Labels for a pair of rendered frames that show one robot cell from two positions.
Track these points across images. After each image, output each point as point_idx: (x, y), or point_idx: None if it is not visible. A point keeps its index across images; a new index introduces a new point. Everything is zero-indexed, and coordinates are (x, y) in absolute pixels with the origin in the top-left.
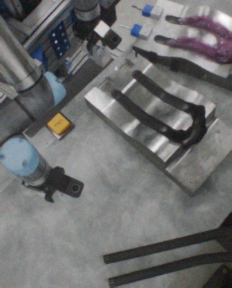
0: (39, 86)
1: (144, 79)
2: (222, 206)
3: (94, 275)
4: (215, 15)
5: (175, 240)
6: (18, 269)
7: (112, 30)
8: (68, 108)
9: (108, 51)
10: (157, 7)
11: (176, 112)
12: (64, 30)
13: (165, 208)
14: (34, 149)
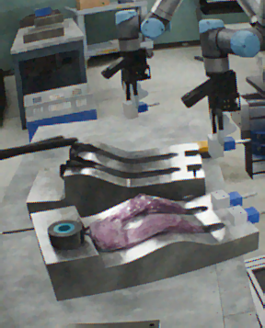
0: (148, 13)
1: (163, 174)
2: (14, 191)
3: None
4: (157, 240)
5: (32, 145)
6: (126, 120)
7: (195, 93)
8: (213, 161)
9: (211, 139)
10: (238, 211)
11: (97, 161)
12: None
13: None
14: (121, 18)
